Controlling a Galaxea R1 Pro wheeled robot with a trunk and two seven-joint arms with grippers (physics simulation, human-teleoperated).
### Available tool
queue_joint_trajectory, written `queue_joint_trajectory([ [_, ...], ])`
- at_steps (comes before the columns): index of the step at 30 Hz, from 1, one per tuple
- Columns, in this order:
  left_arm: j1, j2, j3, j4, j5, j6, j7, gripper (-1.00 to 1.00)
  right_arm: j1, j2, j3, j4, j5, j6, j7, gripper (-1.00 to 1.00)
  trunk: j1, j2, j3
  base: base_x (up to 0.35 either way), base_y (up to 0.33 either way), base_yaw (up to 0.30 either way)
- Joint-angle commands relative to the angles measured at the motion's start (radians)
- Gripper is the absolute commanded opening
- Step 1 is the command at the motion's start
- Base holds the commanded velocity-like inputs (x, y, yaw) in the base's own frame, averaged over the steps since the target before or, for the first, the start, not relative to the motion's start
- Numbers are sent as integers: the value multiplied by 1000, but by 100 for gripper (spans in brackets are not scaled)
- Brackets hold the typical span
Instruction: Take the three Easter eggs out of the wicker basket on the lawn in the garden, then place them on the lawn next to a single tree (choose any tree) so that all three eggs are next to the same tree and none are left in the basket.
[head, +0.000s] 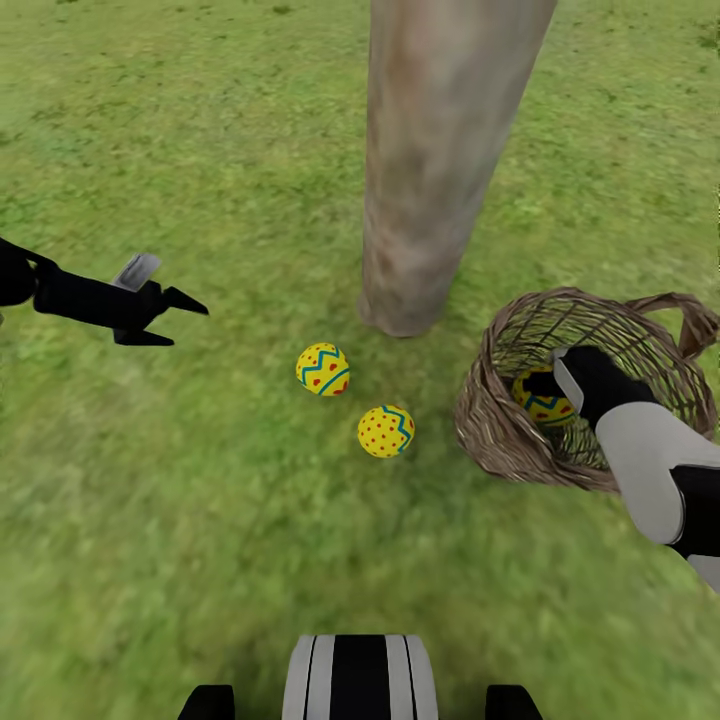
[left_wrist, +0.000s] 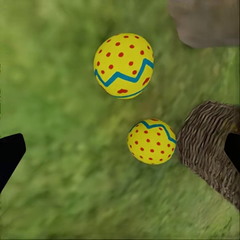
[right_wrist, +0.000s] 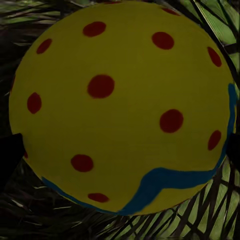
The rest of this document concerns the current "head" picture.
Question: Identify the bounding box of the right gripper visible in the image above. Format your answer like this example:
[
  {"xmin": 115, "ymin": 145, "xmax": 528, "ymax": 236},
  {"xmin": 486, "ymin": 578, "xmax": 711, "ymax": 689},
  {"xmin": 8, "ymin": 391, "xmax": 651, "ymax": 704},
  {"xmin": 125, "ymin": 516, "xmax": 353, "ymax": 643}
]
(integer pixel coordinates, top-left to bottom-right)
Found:
[{"xmin": 522, "ymin": 372, "xmax": 566, "ymax": 398}]

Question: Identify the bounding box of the easter egg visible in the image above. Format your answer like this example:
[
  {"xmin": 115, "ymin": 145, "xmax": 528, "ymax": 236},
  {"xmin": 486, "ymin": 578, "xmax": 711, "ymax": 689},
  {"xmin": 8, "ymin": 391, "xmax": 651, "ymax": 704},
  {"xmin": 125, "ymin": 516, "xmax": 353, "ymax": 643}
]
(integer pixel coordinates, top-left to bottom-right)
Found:
[
  {"xmin": 358, "ymin": 405, "xmax": 415, "ymax": 458},
  {"xmin": 510, "ymin": 365, "xmax": 577, "ymax": 427},
  {"xmin": 296, "ymin": 343, "xmax": 349, "ymax": 396}
]

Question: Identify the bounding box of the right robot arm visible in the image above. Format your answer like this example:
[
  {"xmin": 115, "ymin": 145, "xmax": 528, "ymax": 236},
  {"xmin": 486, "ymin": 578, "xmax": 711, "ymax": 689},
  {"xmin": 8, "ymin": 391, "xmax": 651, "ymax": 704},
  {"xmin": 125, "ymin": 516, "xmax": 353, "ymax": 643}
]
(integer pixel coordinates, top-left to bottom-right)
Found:
[{"xmin": 522, "ymin": 343, "xmax": 720, "ymax": 596}]

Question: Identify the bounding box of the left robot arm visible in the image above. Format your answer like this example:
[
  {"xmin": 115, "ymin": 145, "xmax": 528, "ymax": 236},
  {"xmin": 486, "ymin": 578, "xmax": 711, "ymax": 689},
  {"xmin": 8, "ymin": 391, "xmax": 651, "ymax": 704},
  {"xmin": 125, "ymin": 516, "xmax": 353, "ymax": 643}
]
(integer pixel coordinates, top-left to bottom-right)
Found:
[{"xmin": 0, "ymin": 239, "xmax": 209, "ymax": 347}]

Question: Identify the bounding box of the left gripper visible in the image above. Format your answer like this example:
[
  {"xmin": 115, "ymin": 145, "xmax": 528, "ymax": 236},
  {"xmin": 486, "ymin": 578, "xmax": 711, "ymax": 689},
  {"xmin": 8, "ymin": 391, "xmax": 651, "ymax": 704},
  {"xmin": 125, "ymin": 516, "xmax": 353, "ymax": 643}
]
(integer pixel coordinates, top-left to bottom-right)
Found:
[{"xmin": 77, "ymin": 278, "xmax": 209, "ymax": 347}]

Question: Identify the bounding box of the wicker basket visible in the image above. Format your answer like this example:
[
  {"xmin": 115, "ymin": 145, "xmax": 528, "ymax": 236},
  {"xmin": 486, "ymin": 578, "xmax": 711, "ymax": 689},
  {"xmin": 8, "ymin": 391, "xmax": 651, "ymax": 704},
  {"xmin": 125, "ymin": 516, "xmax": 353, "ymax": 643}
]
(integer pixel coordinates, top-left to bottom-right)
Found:
[{"xmin": 453, "ymin": 286, "xmax": 720, "ymax": 498}]

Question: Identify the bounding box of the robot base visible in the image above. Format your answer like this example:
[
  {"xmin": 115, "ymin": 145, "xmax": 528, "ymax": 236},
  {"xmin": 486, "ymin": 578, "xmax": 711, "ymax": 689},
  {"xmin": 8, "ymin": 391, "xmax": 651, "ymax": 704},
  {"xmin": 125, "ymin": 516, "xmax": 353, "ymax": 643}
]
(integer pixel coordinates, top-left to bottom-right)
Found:
[{"xmin": 179, "ymin": 684, "xmax": 542, "ymax": 720}]

